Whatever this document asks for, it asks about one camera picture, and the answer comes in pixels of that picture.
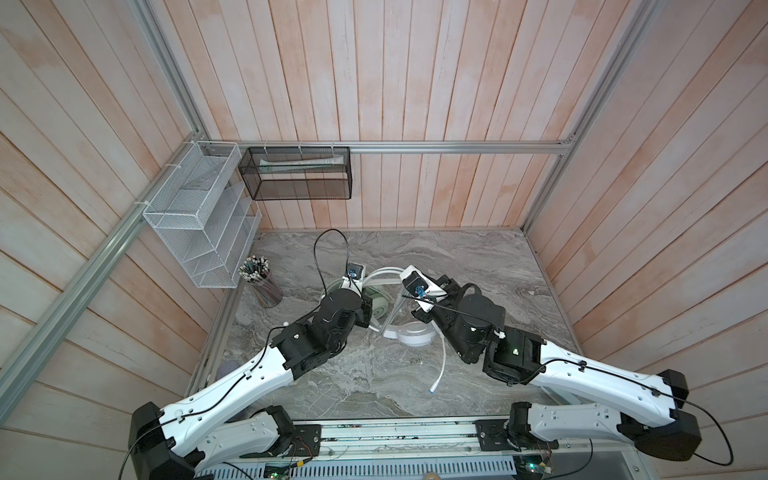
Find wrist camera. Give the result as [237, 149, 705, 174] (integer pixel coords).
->
[341, 262, 366, 295]
[399, 265, 448, 313]

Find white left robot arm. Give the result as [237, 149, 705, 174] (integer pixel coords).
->
[126, 288, 372, 479]

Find aluminium wall rail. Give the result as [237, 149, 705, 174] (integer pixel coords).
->
[211, 140, 573, 155]
[1, 131, 206, 423]

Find lavender glasses case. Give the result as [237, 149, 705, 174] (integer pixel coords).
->
[216, 360, 241, 380]

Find black wire mesh basket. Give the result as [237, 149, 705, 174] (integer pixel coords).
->
[238, 146, 353, 202]

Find white wire mesh shelf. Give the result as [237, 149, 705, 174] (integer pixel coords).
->
[144, 141, 262, 289]

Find white headphones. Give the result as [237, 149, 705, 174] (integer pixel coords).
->
[359, 266, 448, 394]

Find aluminium left wall rail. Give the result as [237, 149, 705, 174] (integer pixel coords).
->
[1, 131, 206, 423]

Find clear cup of pencils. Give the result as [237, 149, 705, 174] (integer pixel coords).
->
[238, 255, 283, 308]

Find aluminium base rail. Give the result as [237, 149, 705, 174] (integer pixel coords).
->
[179, 413, 607, 480]

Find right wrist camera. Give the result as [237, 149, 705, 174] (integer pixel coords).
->
[399, 265, 448, 313]

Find mint green headphones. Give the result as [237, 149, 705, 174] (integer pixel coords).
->
[362, 286, 394, 323]

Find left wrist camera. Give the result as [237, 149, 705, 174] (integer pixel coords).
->
[341, 262, 366, 295]

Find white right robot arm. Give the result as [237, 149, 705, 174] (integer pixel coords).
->
[409, 276, 702, 462]

